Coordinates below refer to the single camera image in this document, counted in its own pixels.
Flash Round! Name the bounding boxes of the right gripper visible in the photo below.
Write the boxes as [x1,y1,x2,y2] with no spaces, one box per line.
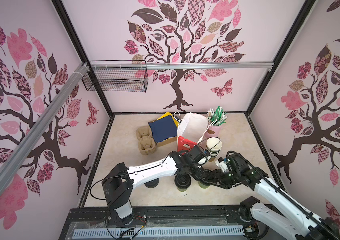
[204,169,239,188]

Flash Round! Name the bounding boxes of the green paper cup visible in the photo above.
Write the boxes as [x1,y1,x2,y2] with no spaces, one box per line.
[199,182,210,189]
[177,186,189,192]

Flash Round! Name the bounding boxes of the white red paper bag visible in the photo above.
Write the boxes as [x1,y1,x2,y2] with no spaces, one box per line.
[177,113,209,152]

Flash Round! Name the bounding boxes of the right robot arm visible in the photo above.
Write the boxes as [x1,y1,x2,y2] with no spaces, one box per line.
[213,151,340,240]

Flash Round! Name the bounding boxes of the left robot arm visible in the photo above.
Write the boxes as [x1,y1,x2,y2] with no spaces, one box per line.
[101,146,211,221]

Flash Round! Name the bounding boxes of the stack of paper cups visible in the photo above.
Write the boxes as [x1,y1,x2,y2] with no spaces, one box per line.
[206,137,223,162]

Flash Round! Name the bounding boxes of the pink straw holder cup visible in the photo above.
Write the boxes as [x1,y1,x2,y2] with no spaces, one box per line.
[204,125,222,139]

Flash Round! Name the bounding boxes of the navy napkin stack box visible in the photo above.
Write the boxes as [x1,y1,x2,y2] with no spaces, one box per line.
[149,112,179,147]

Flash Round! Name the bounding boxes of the stack of black lids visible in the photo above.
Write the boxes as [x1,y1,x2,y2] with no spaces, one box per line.
[145,179,160,189]

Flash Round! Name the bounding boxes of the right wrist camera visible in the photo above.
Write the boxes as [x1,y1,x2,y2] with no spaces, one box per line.
[215,158,229,173]

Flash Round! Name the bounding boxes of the black wire basket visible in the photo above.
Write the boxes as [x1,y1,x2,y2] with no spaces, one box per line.
[82,60,149,93]

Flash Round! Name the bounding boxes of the aluminium rail back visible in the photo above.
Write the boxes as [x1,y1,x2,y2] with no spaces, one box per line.
[91,61,274,70]

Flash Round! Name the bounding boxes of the aluminium rail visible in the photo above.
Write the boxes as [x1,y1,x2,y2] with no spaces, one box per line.
[0,63,90,195]
[91,61,274,70]

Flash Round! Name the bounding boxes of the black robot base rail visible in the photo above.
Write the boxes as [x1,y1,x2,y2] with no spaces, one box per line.
[58,203,306,240]

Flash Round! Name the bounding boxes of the white cable duct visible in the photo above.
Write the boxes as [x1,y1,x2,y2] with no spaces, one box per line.
[71,226,245,240]

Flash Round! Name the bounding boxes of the aluminium rail left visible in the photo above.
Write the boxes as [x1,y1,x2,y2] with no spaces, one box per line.
[0,63,90,195]

